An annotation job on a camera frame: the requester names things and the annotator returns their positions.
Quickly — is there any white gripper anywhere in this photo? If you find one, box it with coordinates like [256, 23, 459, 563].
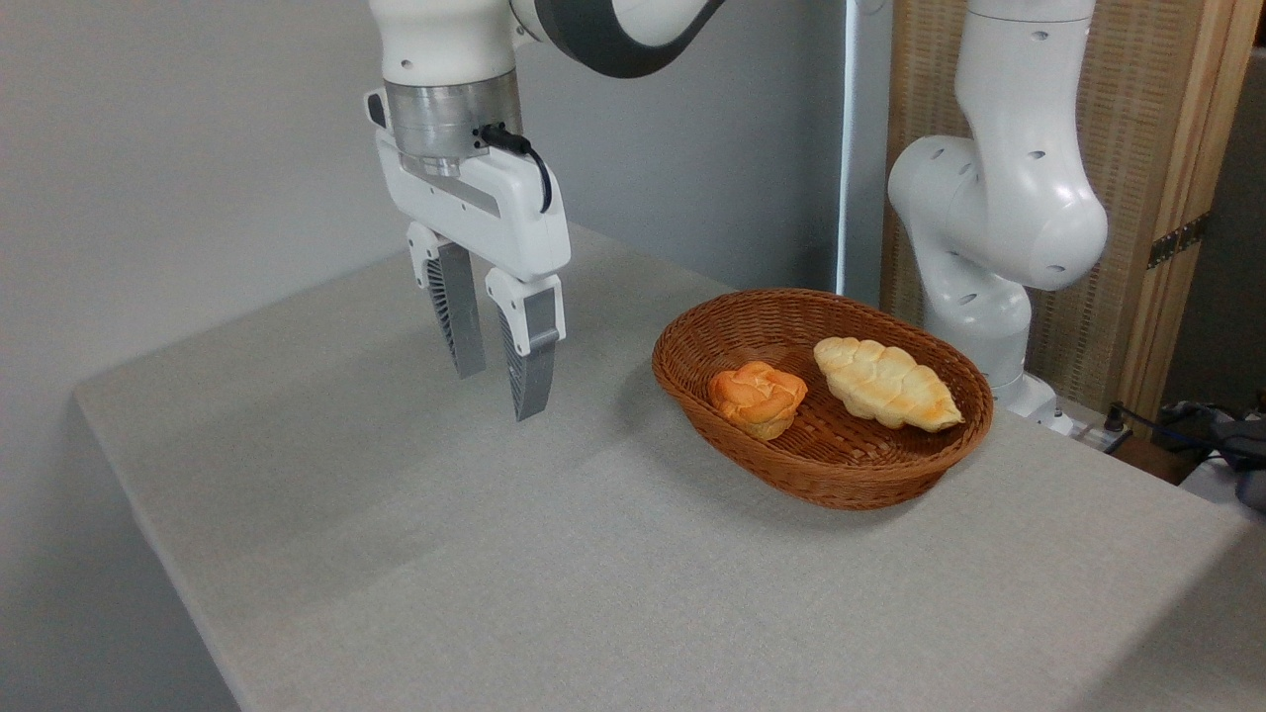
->
[364, 87, 574, 423]

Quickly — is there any braided bread loaf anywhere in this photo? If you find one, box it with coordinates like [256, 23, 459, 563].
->
[813, 336, 965, 434]

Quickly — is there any round orange bread roll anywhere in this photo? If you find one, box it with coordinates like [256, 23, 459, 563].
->
[707, 361, 809, 442]

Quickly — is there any brown wicker basket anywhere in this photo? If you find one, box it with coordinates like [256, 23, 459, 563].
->
[652, 288, 995, 511]

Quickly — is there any grey tablecloth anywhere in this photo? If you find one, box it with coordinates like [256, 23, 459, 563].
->
[71, 222, 1266, 712]

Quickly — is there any wooden woven folding screen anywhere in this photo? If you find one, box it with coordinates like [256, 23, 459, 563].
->
[880, 0, 1266, 426]

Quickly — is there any dark metal hinge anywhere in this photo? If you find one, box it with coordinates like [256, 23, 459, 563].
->
[1147, 213, 1210, 270]

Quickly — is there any dark grey bag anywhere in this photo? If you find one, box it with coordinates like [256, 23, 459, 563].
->
[1167, 399, 1266, 511]

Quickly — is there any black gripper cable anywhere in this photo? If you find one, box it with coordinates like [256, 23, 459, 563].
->
[475, 123, 553, 215]

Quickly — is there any black power cable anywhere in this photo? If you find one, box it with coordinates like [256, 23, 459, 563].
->
[1103, 400, 1266, 468]

